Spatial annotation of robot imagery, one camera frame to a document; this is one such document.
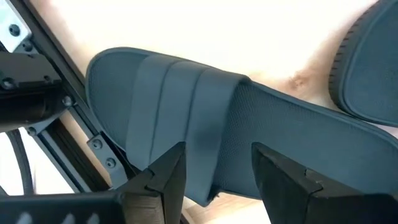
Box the black mounting block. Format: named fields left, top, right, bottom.
left=0, top=50, right=75, bottom=133

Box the silver corner bracket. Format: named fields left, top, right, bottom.
left=0, top=0, right=33, bottom=54
left=86, top=133, right=129, bottom=189

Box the black aluminium rig frame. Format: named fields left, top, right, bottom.
left=0, top=0, right=142, bottom=195

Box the black cable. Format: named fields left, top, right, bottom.
left=5, top=129, right=35, bottom=196

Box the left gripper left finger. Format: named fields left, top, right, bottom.
left=116, top=141, right=187, bottom=224

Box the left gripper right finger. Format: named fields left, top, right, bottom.
left=251, top=142, right=374, bottom=224

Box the black slide sandal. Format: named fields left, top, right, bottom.
left=85, top=46, right=398, bottom=208
left=328, top=0, right=398, bottom=128

